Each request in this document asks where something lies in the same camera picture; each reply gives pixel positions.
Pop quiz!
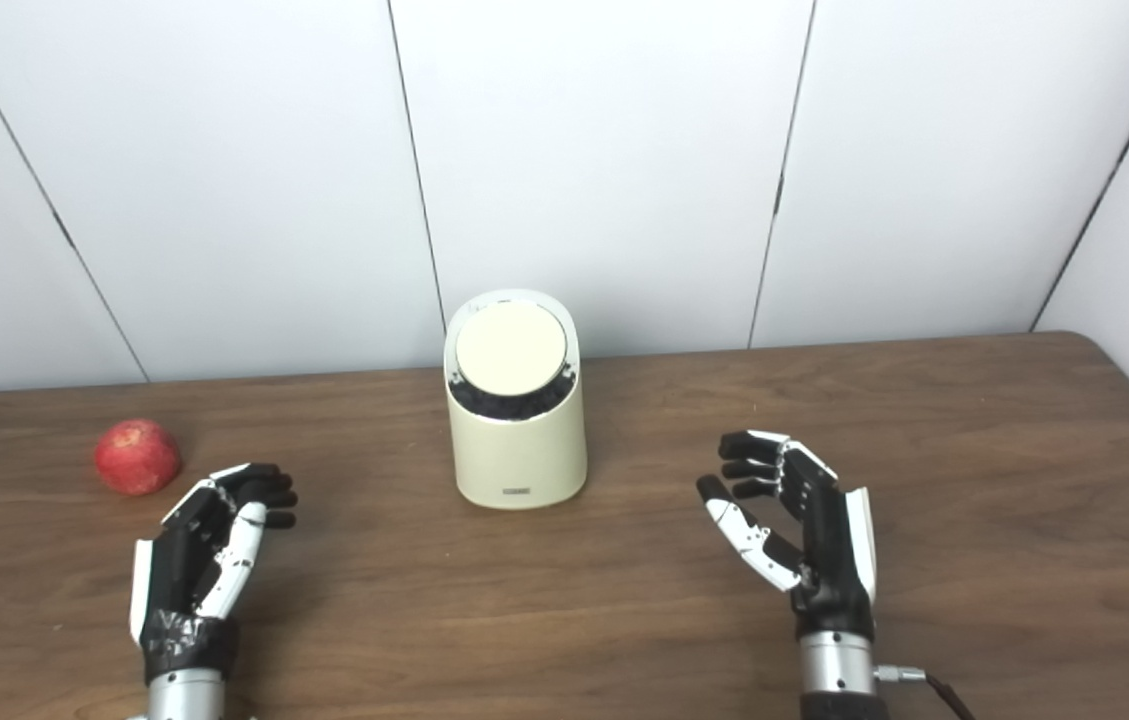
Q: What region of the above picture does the cream-colored bin body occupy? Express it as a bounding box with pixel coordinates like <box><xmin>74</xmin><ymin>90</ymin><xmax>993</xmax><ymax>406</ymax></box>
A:
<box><xmin>443</xmin><ymin>289</ymin><xmax>589</xmax><ymax>511</ymax></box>

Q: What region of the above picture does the cream round bin lid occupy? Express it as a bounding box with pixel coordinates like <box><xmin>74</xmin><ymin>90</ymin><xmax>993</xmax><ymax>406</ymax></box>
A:
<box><xmin>454</xmin><ymin>300</ymin><xmax>568</xmax><ymax>397</ymax></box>

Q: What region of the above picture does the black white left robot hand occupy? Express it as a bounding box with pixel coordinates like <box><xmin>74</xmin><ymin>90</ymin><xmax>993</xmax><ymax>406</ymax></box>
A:
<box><xmin>129</xmin><ymin>462</ymin><xmax>299</xmax><ymax>686</ymax></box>

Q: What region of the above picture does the red apple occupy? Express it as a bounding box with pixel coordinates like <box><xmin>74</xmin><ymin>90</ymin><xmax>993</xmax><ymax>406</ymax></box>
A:
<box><xmin>94</xmin><ymin>419</ymin><xmax>182</xmax><ymax>497</ymax></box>

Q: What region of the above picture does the black bin liner bag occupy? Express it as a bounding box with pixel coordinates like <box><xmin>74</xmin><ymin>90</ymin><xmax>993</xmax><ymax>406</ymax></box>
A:
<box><xmin>448</xmin><ymin>365</ymin><xmax>578</xmax><ymax>421</ymax></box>

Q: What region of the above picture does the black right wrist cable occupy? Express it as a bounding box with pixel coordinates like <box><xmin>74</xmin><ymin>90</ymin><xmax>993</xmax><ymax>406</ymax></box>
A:
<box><xmin>874</xmin><ymin>665</ymin><xmax>977</xmax><ymax>720</ymax></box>

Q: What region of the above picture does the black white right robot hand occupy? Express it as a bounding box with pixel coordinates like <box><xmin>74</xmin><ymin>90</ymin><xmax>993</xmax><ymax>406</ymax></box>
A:
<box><xmin>696</xmin><ymin>430</ymin><xmax>878</xmax><ymax>641</ymax></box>

